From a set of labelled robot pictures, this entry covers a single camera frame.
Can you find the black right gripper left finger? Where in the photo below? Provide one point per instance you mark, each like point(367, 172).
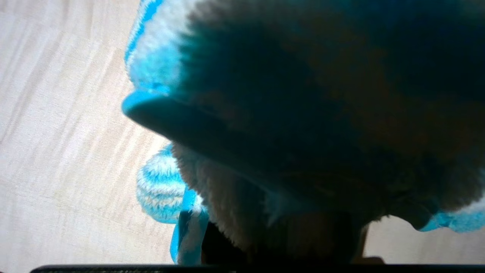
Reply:
point(221, 246)

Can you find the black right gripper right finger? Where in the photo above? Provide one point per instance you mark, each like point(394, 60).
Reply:
point(344, 246)

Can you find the teal white striped cloth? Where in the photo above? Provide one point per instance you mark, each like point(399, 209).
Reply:
point(303, 94)

